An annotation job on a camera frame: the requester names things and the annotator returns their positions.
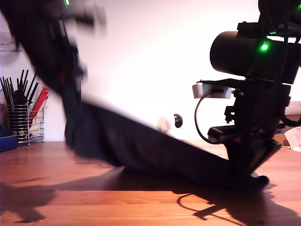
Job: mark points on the white paper packet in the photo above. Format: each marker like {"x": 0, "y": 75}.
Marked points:
{"x": 35, "y": 126}

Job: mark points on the grey underwear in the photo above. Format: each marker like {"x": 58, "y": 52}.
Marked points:
{"x": 141, "y": 148}

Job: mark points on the red packet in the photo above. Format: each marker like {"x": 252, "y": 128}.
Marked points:
{"x": 41, "y": 100}

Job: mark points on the wooden chair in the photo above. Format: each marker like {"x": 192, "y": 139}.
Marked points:
{"x": 295, "y": 108}

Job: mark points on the white security camera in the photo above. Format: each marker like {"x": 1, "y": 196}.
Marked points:
{"x": 178, "y": 120}

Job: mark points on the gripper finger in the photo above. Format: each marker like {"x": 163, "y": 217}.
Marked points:
{"x": 265, "y": 155}
{"x": 244, "y": 155}

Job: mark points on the white tissue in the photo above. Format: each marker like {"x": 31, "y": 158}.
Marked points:
{"x": 294, "y": 139}

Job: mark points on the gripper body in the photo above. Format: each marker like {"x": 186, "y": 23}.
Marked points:
{"x": 256, "y": 122}

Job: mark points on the black chopstick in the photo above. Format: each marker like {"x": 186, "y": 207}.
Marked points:
{"x": 6, "y": 91}
{"x": 34, "y": 92}
{"x": 21, "y": 78}
{"x": 12, "y": 91}
{"x": 25, "y": 79}

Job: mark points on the blue box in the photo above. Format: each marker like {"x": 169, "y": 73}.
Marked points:
{"x": 7, "y": 144}

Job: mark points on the white light switch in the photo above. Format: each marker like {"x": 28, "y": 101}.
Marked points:
{"x": 5, "y": 40}

